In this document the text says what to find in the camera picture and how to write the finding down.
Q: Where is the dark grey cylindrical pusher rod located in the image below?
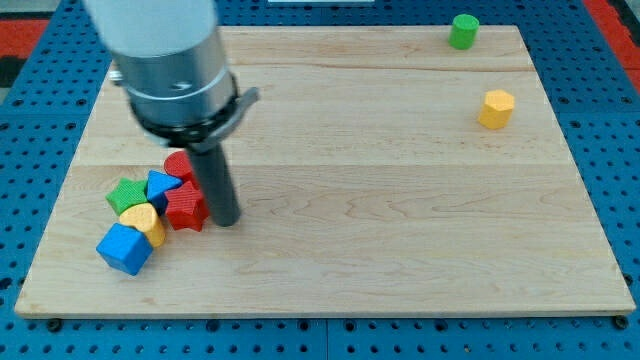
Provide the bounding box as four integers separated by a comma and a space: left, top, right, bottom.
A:
187, 145, 241, 227

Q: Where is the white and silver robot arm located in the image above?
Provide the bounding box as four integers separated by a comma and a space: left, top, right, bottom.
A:
82, 0, 259, 227

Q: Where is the red star block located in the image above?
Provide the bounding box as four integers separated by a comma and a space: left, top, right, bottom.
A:
164, 181, 209, 232

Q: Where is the green star block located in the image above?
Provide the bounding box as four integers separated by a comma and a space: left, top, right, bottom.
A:
105, 178, 147, 215

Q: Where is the yellow hexagon block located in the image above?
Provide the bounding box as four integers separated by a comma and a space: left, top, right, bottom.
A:
477, 89, 515, 130

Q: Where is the red round block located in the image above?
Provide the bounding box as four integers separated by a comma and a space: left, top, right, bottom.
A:
163, 150, 200, 189

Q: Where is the blue triangle block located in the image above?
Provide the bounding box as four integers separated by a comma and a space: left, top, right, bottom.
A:
146, 170, 183, 215

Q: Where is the yellow rounded block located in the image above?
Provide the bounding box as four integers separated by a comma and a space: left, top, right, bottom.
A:
119, 203, 166, 248

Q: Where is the blue cube block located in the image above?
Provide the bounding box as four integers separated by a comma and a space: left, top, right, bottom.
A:
96, 223, 153, 276

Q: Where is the light wooden board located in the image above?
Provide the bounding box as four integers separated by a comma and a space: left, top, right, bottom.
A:
15, 26, 636, 319

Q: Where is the green cylinder block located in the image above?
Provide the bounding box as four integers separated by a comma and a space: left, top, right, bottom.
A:
448, 13, 480, 50

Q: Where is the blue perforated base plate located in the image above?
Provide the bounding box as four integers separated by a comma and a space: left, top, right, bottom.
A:
1, 0, 639, 359

